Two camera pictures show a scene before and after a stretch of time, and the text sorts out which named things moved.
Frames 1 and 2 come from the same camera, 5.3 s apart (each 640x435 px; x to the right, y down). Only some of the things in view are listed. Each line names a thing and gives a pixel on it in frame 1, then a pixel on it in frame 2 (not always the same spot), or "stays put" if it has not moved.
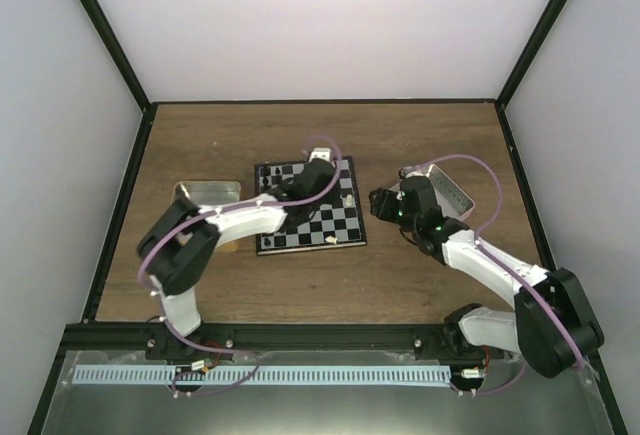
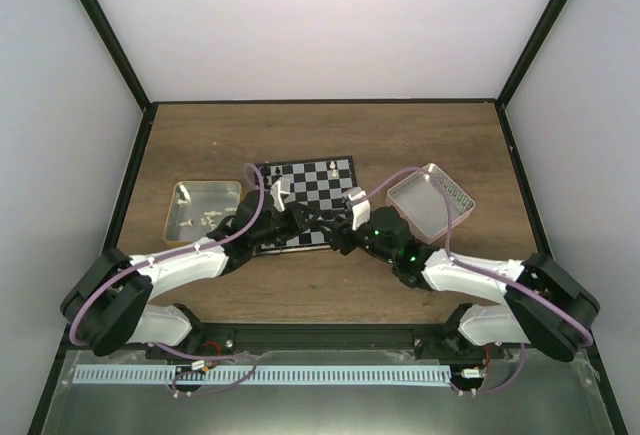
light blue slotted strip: x=267 y=374 stays put
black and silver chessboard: x=336 y=223 stays put
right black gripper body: x=387 y=213 → x=343 y=232
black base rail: x=396 y=337 stays put
